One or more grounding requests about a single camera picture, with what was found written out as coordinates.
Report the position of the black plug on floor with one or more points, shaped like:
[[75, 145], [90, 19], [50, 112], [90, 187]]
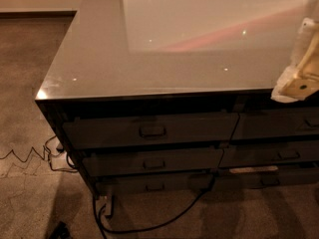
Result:
[[60, 232]]

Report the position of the grey drawer cabinet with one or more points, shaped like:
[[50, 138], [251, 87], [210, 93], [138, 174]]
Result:
[[139, 58]]

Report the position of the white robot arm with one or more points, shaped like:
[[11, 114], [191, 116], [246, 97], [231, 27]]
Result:
[[310, 24]]

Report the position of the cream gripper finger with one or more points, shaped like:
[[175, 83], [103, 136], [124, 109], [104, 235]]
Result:
[[300, 79]]

